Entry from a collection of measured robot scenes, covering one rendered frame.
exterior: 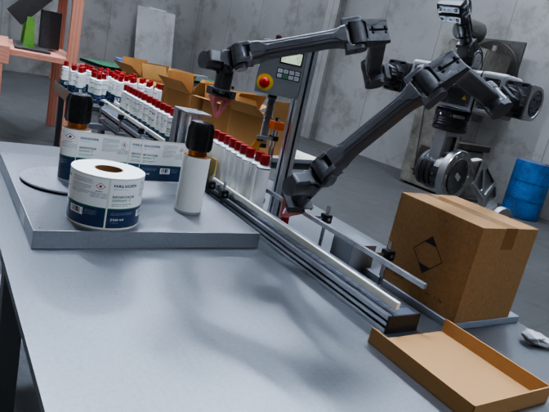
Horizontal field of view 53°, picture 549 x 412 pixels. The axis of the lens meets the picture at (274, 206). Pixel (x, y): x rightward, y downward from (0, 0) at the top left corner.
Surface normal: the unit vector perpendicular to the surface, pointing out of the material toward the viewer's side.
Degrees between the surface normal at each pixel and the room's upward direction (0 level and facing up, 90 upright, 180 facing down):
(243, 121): 90
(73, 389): 0
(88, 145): 90
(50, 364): 0
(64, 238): 90
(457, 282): 90
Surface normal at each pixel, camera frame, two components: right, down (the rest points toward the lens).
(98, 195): 0.05, 0.27
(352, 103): -0.73, 0.02
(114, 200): 0.51, 0.33
